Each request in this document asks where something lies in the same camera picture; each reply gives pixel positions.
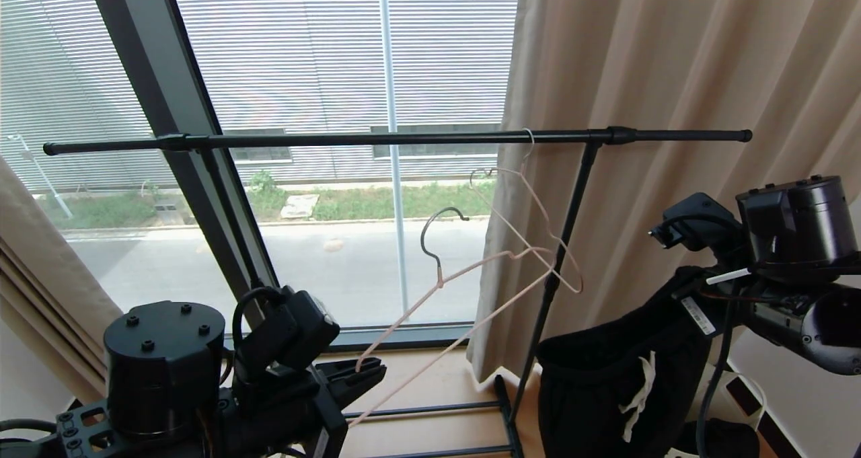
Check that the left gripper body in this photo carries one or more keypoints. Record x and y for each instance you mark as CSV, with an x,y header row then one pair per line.
x,y
276,424

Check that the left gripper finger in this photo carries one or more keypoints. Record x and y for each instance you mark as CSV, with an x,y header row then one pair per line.
x,y
350,376
353,397

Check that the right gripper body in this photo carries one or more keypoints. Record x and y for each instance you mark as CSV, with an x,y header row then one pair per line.
x,y
807,330

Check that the pink clothes hanger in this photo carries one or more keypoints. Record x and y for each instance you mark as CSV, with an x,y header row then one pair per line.
x,y
471,267
548,226

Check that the black shorts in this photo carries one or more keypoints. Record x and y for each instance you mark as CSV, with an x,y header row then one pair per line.
x,y
605,377

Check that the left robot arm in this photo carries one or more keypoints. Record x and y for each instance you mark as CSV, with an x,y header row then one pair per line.
x,y
161,364

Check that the white laundry basket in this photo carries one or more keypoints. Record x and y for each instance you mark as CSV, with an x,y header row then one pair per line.
x,y
740,394

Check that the black clothes rack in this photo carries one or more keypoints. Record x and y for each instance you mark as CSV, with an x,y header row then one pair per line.
x,y
336,138

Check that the black garment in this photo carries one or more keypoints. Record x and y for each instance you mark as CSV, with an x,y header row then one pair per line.
x,y
730,441

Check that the beige curtain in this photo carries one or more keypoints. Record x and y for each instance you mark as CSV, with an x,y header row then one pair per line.
x,y
40,270
672,74

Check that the window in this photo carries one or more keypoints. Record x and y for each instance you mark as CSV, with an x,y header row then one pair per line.
x,y
303,54

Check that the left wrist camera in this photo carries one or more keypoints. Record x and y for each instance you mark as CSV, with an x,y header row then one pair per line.
x,y
296,330

